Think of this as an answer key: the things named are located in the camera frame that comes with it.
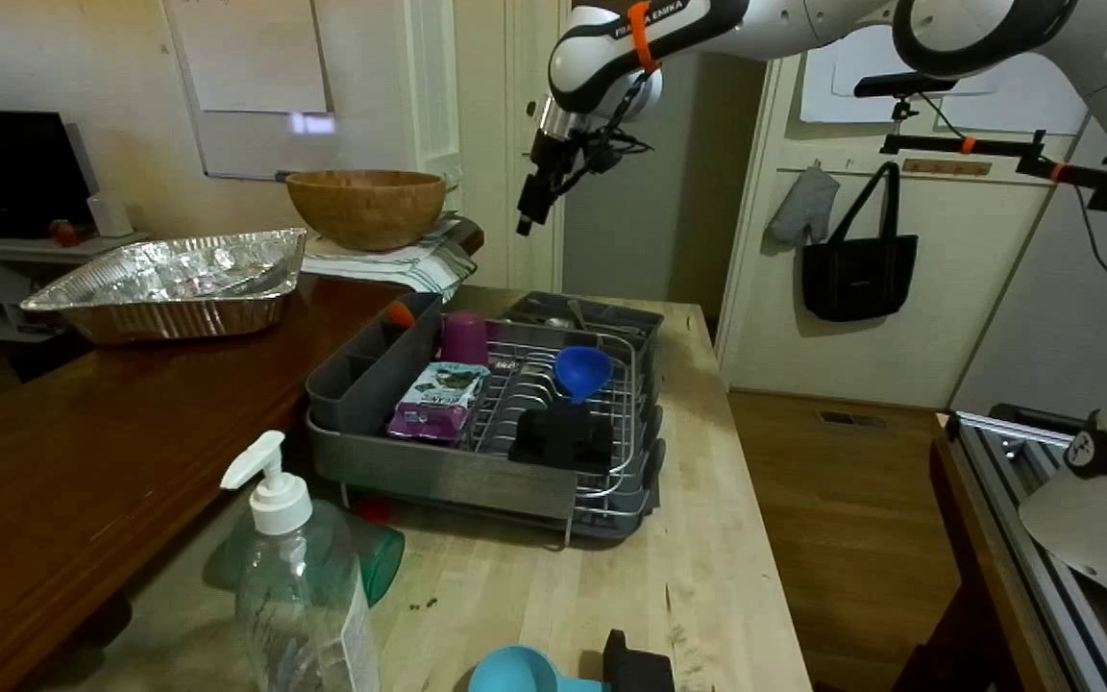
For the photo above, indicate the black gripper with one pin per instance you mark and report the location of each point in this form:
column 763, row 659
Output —
column 570, row 143

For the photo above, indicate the orange plastic spoon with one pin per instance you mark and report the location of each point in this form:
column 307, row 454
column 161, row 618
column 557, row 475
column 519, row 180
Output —
column 396, row 315

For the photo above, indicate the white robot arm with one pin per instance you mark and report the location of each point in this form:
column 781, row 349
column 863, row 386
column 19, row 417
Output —
column 608, row 63

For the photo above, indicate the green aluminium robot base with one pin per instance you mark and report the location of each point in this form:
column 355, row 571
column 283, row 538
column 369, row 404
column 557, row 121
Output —
column 1045, row 499

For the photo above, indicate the green striped dish towel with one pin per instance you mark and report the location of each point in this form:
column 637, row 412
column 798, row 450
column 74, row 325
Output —
column 437, row 262

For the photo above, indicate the purple plastic cup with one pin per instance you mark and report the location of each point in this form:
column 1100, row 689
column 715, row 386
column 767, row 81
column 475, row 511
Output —
column 467, row 341

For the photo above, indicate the wooden bowl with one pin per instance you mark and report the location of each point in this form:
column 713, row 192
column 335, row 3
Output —
column 366, row 209

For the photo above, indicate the blue funnel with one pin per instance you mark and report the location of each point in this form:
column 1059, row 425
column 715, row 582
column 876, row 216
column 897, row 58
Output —
column 581, row 370

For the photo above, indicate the grey dish drying rack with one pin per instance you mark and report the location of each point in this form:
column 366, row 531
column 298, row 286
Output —
column 355, row 390

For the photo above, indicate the grey oven mitt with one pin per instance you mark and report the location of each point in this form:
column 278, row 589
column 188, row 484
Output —
column 806, row 209

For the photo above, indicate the black tote bag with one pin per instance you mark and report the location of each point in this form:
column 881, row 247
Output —
column 863, row 277

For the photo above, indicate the aluminium foil tray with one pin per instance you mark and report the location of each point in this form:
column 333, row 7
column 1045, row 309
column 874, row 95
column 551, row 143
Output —
column 175, row 290

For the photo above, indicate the blue round object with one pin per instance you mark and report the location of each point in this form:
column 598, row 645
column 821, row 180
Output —
column 522, row 671

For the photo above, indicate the black small block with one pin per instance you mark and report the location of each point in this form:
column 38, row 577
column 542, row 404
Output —
column 637, row 671

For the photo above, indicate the clear soap pump bottle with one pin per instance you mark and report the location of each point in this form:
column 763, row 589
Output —
column 302, row 603

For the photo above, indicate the black monitor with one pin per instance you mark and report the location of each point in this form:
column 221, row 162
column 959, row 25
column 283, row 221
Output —
column 38, row 174

